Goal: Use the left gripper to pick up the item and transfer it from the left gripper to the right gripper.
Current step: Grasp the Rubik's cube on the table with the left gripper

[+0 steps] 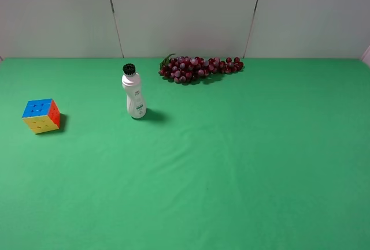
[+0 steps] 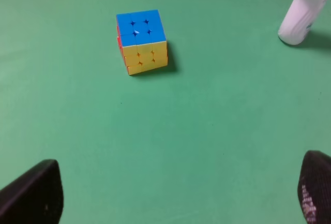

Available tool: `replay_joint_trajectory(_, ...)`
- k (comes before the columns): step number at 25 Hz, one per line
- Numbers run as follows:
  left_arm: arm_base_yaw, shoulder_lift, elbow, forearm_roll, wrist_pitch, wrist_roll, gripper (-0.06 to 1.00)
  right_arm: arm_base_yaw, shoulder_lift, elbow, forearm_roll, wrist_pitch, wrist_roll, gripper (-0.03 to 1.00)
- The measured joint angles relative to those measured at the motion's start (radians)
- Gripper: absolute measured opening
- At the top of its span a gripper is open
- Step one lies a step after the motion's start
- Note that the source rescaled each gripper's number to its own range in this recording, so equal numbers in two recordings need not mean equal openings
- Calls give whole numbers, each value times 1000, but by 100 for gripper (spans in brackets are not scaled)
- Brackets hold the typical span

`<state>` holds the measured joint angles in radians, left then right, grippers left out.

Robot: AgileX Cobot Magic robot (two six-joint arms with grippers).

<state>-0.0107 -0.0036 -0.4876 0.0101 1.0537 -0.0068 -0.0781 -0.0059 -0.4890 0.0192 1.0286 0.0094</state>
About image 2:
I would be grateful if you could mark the green table cloth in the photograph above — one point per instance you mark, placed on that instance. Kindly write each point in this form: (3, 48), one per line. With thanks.
(216, 136)

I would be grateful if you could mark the white plastic bottle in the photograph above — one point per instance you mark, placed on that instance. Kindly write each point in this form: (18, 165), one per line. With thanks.
(299, 20)

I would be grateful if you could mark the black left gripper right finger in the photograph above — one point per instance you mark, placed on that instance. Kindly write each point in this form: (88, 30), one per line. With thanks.
(314, 187)

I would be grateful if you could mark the colourful rubik's cube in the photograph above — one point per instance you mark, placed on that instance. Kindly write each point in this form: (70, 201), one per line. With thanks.
(142, 41)

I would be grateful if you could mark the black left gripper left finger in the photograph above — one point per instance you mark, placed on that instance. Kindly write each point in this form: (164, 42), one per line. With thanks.
(34, 197)

